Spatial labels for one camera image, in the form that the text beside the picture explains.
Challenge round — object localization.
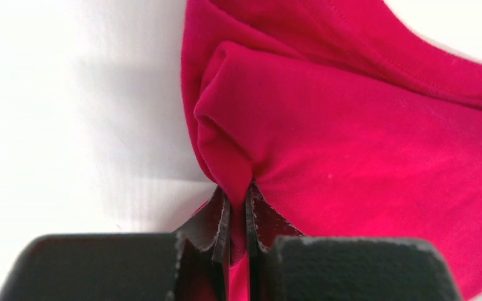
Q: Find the crimson red t shirt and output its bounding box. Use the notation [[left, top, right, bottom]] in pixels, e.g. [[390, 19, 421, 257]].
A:
[[181, 1, 482, 300]]

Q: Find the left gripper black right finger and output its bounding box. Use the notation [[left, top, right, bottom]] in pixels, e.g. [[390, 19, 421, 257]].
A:
[[245, 184, 462, 300]]

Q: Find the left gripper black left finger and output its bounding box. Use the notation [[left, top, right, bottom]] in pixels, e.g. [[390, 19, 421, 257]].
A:
[[0, 188, 230, 300]]

